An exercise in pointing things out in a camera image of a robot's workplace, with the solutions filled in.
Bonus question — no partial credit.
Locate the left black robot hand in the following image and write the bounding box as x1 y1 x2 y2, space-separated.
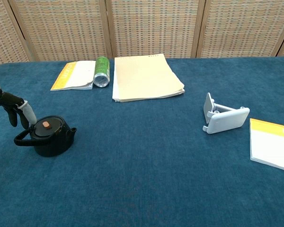
0 82 38 130

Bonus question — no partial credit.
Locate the white folding phone stand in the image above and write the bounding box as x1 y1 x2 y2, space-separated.
202 92 250 135

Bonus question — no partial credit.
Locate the yellow and white booklet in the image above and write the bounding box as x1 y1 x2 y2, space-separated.
249 118 284 173
50 61 97 91

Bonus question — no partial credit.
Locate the small black cast-iron teapot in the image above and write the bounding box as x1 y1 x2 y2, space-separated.
13 115 78 158

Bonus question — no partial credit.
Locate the woven folding screen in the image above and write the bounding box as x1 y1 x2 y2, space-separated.
0 0 284 70

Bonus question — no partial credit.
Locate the blue table cloth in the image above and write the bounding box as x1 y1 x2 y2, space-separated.
0 56 284 227

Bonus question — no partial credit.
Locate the green drink can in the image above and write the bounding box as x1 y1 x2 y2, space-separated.
93 56 110 88

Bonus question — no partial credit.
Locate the beige paper stack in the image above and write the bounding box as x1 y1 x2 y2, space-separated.
112 53 186 103

